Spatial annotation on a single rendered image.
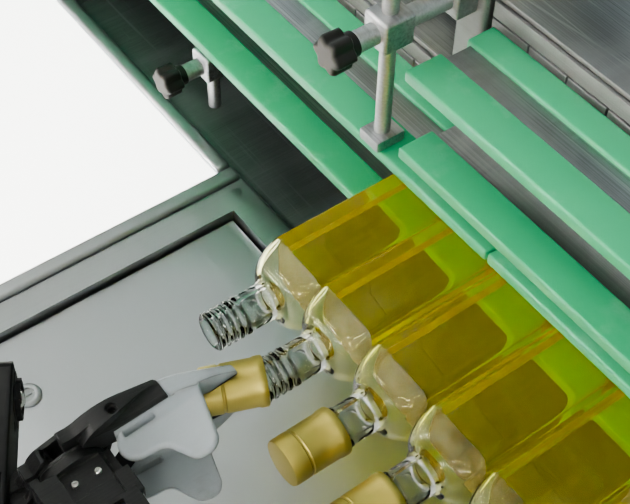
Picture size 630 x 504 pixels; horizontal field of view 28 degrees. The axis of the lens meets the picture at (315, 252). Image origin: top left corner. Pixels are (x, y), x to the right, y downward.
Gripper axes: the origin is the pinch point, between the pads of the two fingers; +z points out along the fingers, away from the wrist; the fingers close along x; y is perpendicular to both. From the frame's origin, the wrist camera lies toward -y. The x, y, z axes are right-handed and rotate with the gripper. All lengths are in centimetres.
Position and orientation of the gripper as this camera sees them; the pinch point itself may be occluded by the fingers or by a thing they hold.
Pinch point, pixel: (212, 388)
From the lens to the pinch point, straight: 84.7
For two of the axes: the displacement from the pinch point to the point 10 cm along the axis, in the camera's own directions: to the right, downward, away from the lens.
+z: 8.0, -4.5, 3.9
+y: 6.0, 6.4, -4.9
